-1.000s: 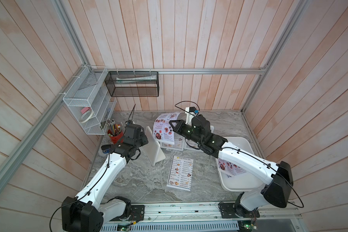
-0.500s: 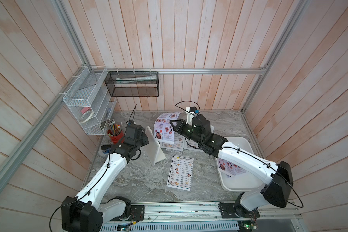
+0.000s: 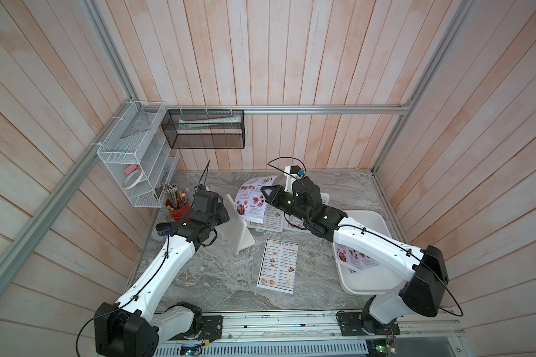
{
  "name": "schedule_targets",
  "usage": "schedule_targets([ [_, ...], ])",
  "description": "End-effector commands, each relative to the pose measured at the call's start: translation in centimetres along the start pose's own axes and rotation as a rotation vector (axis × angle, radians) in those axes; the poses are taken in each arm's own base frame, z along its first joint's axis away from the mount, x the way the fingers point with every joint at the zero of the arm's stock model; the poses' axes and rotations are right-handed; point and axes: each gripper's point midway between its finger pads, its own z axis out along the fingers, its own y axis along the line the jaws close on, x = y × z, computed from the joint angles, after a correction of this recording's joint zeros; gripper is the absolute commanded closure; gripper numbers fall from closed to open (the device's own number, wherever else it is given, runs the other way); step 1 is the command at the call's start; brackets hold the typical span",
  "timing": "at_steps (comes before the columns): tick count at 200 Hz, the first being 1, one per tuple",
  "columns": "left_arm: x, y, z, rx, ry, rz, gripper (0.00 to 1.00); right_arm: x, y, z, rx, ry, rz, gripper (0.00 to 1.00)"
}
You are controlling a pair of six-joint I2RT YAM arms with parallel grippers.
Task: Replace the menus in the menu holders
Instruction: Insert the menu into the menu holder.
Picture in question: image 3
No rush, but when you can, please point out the black mesh wall basket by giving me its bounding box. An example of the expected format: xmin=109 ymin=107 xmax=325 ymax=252
xmin=161 ymin=109 xmax=246 ymax=150

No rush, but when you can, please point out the pink new menu sheet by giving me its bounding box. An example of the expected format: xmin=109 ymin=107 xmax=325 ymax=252
xmin=234 ymin=175 xmax=278 ymax=224

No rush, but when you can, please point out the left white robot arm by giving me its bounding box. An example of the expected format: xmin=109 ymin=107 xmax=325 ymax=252
xmin=93 ymin=187 xmax=229 ymax=356

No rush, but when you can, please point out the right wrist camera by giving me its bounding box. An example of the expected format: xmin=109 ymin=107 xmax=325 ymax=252
xmin=284 ymin=165 xmax=305 ymax=193

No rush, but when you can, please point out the aluminium rail base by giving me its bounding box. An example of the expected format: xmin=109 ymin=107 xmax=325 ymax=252
xmin=160 ymin=310 xmax=465 ymax=346

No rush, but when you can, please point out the blue white stapler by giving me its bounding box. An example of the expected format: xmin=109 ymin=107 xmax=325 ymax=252
xmin=155 ymin=223 xmax=173 ymax=238

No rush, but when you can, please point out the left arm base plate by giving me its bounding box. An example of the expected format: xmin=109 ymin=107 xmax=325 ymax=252
xmin=171 ymin=315 xmax=223 ymax=342

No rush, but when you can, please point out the white plastic tray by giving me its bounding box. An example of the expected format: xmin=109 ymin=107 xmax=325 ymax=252
xmin=336 ymin=211 xmax=403 ymax=295

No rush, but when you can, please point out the red pencil cup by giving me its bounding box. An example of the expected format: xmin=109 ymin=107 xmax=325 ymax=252
xmin=164 ymin=184 xmax=191 ymax=222

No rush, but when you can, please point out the white wire wall shelf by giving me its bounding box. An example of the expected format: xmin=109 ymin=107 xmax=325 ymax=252
xmin=97 ymin=101 xmax=180 ymax=208

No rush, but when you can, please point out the old dim sum menu sheet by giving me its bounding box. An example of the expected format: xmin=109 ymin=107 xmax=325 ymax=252
xmin=257 ymin=239 xmax=299 ymax=294

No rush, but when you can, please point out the white tape roll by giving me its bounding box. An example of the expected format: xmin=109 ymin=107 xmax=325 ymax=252
xmin=123 ymin=168 xmax=144 ymax=190

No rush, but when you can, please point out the pink menu sheet in tray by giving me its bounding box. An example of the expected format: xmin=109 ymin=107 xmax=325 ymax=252
xmin=334 ymin=243 xmax=380 ymax=272

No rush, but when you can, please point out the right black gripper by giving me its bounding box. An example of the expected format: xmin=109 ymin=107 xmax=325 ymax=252
xmin=261 ymin=186 xmax=313 ymax=228

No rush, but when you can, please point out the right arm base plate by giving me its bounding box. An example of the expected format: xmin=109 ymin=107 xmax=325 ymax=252
xmin=335 ymin=310 xmax=401 ymax=336

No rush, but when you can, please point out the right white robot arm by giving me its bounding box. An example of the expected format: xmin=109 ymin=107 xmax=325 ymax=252
xmin=261 ymin=176 xmax=448 ymax=324

